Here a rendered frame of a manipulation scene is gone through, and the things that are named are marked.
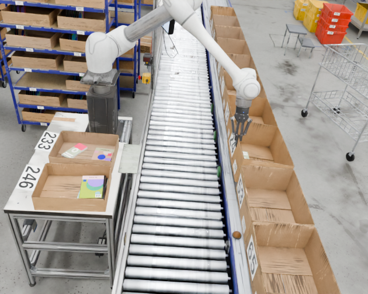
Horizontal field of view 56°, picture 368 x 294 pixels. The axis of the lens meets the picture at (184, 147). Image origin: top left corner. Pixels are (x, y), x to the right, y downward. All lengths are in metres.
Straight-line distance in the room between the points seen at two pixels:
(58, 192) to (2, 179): 1.41
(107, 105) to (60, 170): 0.53
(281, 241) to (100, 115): 1.41
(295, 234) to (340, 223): 1.68
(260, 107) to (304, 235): 1.18
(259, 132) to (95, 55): 1.13
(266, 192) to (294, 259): 0.44
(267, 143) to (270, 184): 0.40
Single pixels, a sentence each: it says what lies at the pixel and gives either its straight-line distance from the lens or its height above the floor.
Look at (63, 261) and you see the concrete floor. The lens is 2.74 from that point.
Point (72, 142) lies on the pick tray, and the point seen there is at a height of 0.76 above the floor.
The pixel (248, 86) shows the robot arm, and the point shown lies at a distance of 1.72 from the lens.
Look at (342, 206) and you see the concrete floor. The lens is 3.53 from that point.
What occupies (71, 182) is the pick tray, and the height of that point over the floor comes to 0.76.
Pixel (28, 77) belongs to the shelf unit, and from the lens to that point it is 3.88.
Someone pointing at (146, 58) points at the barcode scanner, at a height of 1.08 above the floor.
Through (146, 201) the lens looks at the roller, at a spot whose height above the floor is 0.75.
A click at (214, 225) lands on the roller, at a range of 1.95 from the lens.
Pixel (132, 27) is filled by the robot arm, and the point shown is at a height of 1.49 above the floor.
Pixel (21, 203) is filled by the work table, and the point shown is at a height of 0.75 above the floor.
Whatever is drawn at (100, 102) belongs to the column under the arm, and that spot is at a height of 1.03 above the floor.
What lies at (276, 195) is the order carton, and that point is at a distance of 2.00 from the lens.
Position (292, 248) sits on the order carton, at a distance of 1.79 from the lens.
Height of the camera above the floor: 2.21
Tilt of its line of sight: 37 degrees down
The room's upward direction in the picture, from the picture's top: 6 degrees clockwise
